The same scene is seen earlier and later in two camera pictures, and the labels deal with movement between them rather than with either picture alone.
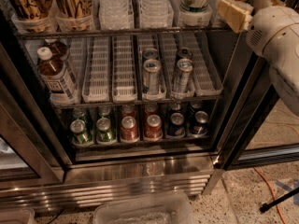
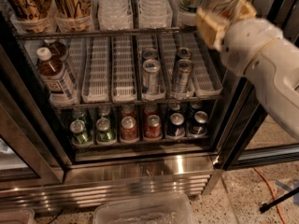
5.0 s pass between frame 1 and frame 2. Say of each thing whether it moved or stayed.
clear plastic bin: stayed
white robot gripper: moved
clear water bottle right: stayed
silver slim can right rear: stayed
